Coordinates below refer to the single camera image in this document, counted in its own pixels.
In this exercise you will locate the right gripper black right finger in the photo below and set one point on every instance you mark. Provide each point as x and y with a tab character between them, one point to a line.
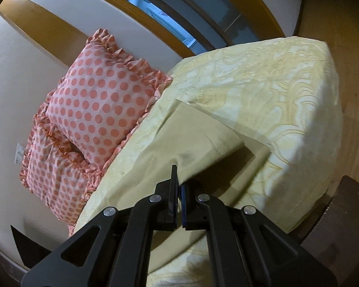
246	248

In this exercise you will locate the yellow patterned bed cover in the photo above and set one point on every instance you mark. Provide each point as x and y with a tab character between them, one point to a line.
281	92

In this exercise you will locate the window with wooden frame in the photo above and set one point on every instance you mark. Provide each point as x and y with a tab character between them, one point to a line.
217	23

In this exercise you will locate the dark wooden nightstand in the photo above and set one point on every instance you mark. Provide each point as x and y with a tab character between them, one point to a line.
331	232

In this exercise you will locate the pink polka dot pillow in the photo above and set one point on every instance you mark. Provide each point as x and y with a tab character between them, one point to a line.
104	96
56	172

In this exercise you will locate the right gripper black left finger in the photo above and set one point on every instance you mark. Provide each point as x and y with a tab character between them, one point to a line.
113	249

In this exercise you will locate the white wall socket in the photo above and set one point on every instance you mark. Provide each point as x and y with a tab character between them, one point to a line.
19	154

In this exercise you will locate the beige khaki pants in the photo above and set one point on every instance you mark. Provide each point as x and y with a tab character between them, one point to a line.
208	154

